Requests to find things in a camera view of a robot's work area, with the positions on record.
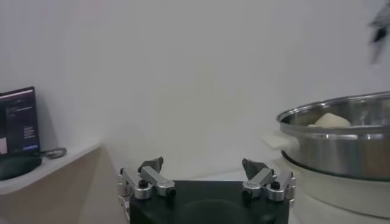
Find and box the stainless steel steamer pot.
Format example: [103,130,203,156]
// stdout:
[261,130,390,220]

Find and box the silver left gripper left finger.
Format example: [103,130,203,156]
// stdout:
[117,156,177,200]

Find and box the stainless steel steamer basket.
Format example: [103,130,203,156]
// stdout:
[276,91,390,183]

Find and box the round grey disc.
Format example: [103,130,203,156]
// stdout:
[39,147,68,160]

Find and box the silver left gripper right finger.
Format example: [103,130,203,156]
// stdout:
[241,158,296,202]

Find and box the computer monitor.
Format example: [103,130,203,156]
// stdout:
[0,86,41,156]

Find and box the white side table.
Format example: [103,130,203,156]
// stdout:
[0,142,103,195]

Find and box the white steamed baozi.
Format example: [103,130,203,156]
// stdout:
[307,113,352,128]

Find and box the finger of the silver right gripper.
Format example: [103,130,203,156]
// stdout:
[367,0,390,65]

